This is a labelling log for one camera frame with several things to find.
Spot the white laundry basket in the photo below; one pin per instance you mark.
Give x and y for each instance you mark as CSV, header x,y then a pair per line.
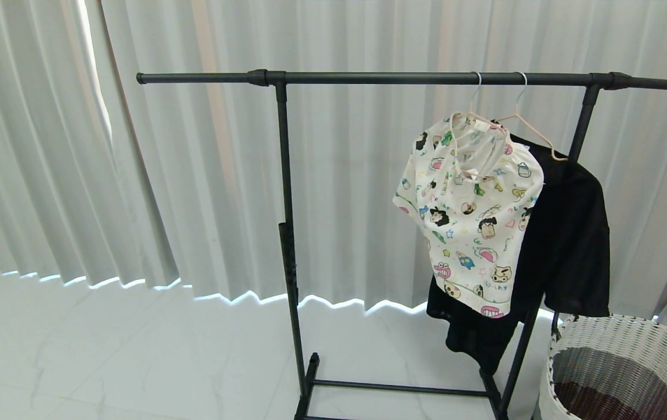
x,y
601,332

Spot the cream printed garment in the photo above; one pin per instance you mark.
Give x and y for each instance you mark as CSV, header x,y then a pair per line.
x,y
473,233

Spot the pink clothes hanger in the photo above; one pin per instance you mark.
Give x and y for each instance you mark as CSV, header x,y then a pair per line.
x,y
534,133
477,87

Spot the black garment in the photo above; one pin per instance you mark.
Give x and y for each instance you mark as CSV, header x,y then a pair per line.
x,y
572,233

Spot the white curtain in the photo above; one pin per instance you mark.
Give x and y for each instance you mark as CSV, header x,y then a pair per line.
x,y
339,186

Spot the black clothes rack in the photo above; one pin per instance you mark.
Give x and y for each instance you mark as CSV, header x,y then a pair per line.
x,y
368,77

